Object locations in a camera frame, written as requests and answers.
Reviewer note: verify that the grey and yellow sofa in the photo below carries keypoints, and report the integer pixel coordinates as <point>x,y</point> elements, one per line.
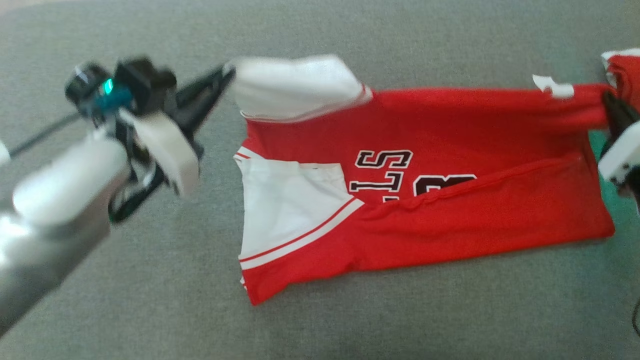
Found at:
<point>150,300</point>

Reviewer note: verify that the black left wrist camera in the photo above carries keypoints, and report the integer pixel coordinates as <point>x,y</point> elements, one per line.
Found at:
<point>140,82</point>

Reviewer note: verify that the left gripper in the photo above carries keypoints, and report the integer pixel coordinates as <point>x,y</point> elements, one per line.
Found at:
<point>167,150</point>

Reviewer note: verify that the red garment with white trim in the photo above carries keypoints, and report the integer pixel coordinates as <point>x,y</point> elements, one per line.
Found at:
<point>627,75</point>

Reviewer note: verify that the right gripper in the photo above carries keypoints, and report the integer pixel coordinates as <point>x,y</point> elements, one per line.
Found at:
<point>625,155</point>

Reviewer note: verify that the red and white jersey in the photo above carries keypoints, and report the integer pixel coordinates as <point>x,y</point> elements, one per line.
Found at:
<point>450,225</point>

